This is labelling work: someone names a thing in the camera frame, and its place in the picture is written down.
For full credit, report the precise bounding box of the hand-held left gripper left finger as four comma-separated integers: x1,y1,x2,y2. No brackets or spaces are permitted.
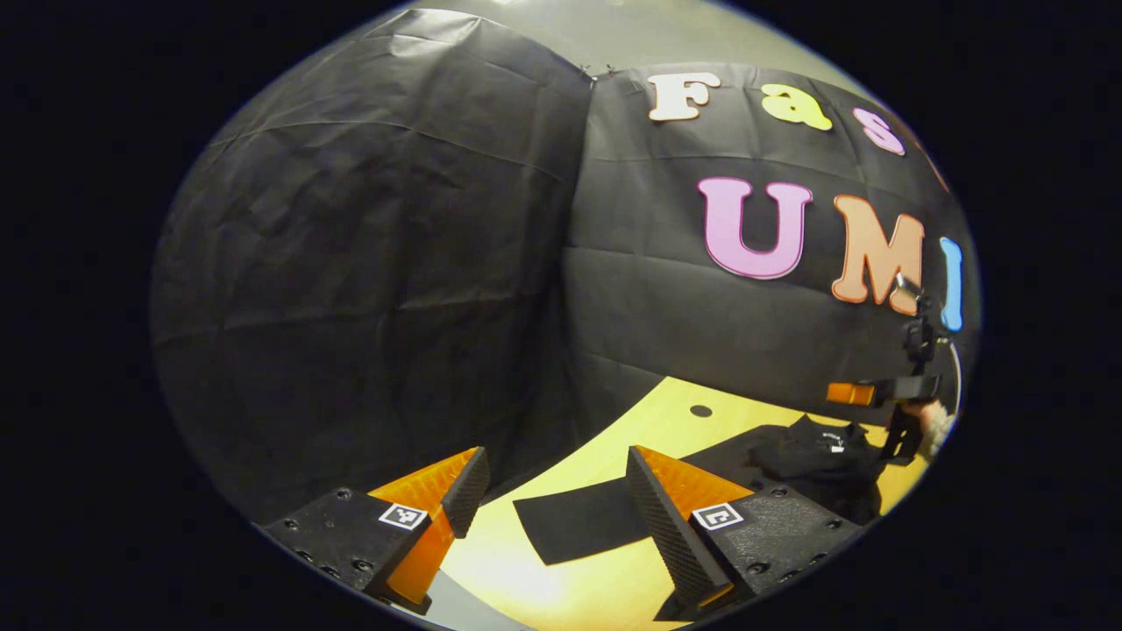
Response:
261,445,492,616

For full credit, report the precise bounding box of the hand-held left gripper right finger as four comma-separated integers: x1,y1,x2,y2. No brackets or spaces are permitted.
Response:
624,444,864,619

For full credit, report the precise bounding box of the black buttoned jacket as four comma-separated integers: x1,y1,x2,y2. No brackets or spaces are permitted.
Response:
513,414,886,566

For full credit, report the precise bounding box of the black backdrop cloth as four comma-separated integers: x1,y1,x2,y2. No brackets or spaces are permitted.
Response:
149,9,983,527

